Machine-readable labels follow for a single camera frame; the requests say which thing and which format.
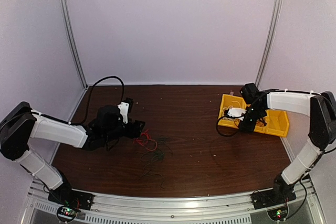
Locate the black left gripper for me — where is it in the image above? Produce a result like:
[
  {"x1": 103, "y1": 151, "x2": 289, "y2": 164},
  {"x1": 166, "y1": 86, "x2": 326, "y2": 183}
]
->
[{"x1": 103, "y1": 117, "x2": 145, "y2": 143}]

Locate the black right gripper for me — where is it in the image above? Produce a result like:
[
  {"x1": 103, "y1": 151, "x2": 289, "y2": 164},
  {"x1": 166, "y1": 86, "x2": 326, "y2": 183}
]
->
[{"x1": 238, "y1": 105, "x2": 265, "y2": 133}]

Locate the red cable bundle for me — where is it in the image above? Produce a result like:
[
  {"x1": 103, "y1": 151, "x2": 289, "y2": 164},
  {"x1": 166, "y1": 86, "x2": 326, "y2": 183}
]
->
[{"x1": 133, "y1": 129, "x2": 158, "y2": 152}]

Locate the white cable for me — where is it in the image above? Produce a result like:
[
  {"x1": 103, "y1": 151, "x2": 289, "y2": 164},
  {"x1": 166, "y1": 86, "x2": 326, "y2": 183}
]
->
[{"x1": 222, "y1": 105, "x2": 241, "y2": 124}]

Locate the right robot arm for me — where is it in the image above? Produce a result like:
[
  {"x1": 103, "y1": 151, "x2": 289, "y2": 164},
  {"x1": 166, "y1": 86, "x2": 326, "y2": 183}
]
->
[{"x1": 238, "y1": 83, "x2": 335, "y2": 204}]

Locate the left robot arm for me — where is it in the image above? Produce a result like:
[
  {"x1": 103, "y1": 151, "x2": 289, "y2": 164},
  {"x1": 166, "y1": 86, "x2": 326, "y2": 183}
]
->
[{"x1": 1, "y1": 100, "x2": 145, "y2": 205}]

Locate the yellow bin middle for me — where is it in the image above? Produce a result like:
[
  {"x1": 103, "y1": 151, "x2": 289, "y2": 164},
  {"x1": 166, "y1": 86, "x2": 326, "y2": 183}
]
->
[{"x1": 241, "y1": 104, "x2": 268, "y2": 133}]

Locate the yellow bin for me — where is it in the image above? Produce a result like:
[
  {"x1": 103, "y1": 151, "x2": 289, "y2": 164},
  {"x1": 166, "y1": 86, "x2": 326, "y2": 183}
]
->
[
  {"x1": 265, "y1": 110, "x2": 289, "y2": 137},
  {"x1": 218, "y1": 94, "x2": 247, "y2": 129},
  {"x1": 241, "y1": 104, "x2": 268, "y2": 133}
]

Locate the yellow bin right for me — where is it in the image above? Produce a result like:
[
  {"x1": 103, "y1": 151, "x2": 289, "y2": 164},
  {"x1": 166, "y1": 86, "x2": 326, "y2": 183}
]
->
[{"x1": 265, "y1": 110, "x2": 289, "y2": 137}]

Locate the yellow bin left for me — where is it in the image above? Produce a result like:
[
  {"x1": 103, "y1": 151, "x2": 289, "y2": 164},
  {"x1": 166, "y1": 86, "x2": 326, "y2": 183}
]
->
[{"x1": 218, "y1": 94, "x2": 247, "y2": 129}]

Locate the right controller board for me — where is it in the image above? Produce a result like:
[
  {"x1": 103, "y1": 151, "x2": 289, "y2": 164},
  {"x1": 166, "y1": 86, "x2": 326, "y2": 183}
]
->
[{"x1": 267, "y1": 207, "x2": 289, "y2": 221}]

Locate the controller board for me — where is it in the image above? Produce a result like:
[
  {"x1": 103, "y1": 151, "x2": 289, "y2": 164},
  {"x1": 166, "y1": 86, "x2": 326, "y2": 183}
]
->
[
  {"x1": 267, "y1": 207, "x2": 289, "y2": 221},
  {"x1": 56, "y1": 206, "x2": 79, "y2": 222}
]

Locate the left controller board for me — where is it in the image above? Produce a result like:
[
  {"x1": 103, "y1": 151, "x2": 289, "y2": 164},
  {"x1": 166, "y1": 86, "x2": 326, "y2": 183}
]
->
[{"x1": 56, "y1": 206, "x2": 79, "y2": 222}]

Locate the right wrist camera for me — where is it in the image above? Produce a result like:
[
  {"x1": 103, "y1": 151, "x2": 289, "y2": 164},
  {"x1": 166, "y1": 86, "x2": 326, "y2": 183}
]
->
[{"x1": 224, "y1": 107, "x2": 246, "y2": 119}]

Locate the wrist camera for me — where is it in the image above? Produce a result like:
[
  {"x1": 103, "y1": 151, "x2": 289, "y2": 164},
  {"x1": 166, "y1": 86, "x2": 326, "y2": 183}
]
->
[
  {"x1": 118, "y1": 98, "x2": 134, "y2": 124},
  {"x1": 224, "y1": 107, "x2": 246, "y2": 119}
]

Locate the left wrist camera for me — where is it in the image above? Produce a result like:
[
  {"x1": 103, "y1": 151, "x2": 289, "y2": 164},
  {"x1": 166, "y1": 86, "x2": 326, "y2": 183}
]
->
[{"x1": 118, "y1": 98, "x2": 134, "y2": 124}]

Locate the black right camera cable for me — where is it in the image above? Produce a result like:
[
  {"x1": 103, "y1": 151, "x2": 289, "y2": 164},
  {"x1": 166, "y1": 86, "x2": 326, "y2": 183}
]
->
[{"x1": 216, "y1": 115, "x2": 241, "y2": 137}]

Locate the black camera cable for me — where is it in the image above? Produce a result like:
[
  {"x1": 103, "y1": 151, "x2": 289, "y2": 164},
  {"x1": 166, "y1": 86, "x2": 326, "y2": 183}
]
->
[
  {"x1": 216, "y1": 115, "x2": 241, "y2": 137},
  {"x1": 70, "y1": 76, "x2": 125, "y2": 125}
]

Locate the green cable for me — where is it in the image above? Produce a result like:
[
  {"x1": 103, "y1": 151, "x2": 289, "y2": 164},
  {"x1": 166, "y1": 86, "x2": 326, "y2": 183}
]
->
[{"x1": 139, "y1": 136, "x2": 174, "y2": 190}]

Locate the black left camera cable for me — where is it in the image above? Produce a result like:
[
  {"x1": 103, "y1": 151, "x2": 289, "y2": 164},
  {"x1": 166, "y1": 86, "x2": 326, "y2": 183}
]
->
[{"x1": 70, "y1": 76, "x2": 125, "y2": 125}]

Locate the aluminium front rail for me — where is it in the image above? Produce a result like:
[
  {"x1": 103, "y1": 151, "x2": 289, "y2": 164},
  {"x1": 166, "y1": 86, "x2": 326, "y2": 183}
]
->
[{"x1": 23, "y1": 178, "x2": 325, "y2": 224}]

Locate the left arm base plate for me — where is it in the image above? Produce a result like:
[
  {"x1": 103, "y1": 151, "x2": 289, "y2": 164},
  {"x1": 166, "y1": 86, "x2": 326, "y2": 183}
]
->
[{"x1": 48, "y1": 185, "x2": 94, "y2": 210}]

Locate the aluminium frame post right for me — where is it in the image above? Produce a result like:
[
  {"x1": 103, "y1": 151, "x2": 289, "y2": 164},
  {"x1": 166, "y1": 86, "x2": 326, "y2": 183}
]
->
[{"x1": 255, "y1": 0, "x2": 283, "y2": 87}]

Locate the aluminium frame post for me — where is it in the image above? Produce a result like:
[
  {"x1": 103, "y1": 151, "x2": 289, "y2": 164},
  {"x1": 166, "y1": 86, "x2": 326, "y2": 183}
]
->
[
  {"x1": 255, "y1": 0, "x2": 283, "y2": 87},
  {"x1": 60, "y1": 0, "x2": 88, "y2": 89}
]

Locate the aluminium frame post left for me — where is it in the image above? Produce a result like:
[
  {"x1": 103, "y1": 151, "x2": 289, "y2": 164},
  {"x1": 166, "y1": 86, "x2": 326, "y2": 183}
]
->
[{"x1": 60, "y1": 0, "x2": 88, "y2": 89}]

